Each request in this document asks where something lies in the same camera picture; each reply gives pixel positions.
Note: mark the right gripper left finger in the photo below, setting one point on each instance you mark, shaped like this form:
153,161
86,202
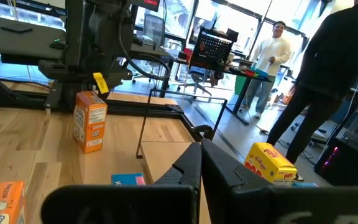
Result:
185,174

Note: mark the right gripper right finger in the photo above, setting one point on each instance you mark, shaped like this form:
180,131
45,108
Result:
219,174

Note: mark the yellow Corn Pops cereal box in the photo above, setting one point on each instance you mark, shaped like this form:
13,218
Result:
269,165

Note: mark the blue Rice Krispies cereal box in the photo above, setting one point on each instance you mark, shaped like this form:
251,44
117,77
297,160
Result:
126,179
304,184

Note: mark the orange Mini-Wheats cereal box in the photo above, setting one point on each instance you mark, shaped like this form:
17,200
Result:
89,124
2,202

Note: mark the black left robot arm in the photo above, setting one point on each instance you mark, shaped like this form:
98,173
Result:
79,31

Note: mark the black computer mouse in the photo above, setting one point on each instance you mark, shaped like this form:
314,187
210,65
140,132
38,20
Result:
57,45

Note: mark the grey desk top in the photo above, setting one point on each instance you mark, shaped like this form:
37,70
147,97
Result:
17,43

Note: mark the yellow tag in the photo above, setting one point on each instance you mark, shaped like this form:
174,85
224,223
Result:
100,83

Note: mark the black office desk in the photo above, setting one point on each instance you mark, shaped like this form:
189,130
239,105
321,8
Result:
241,93

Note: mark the blue office chair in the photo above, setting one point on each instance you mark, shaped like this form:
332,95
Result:
197,72

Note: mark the grey mesh office chair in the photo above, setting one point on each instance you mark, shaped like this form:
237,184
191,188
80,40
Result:
154,29

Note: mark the black computer monitor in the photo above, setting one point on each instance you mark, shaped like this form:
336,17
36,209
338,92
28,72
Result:
148,3

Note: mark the black perforated crate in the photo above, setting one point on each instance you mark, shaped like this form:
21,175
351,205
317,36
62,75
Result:
211,49

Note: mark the computer tower with pink lights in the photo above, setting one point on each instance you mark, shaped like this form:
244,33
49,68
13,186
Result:
346,161

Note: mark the person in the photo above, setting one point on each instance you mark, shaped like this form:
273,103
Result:
331,56
270,53

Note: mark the black aluminium table frame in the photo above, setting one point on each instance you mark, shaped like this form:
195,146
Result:
135,107

